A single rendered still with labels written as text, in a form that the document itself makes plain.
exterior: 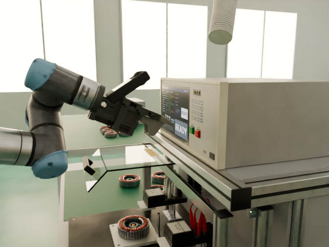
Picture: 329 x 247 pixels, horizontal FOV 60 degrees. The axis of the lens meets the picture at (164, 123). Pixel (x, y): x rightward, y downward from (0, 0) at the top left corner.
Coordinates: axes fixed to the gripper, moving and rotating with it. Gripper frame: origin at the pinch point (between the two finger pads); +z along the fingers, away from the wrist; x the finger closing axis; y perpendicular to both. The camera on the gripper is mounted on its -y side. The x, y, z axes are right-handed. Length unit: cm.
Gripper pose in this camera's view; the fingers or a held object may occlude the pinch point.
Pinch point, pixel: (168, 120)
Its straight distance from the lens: 76.1
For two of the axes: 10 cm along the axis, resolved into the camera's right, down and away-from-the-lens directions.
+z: 8.6, 3.6, 3.6
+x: 3.2, 1.7, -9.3
